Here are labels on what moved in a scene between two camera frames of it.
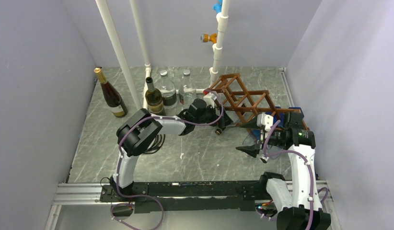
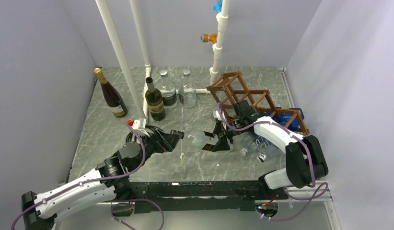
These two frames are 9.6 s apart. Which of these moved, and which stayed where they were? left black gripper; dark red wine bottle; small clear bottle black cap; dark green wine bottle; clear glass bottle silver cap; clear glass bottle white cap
Moved: small clear bottle black cap; left black gripper
Stayed: dark green wine bottle; clear glass bottle silver cap; clear glass bottle white cap; dark red wine bottle
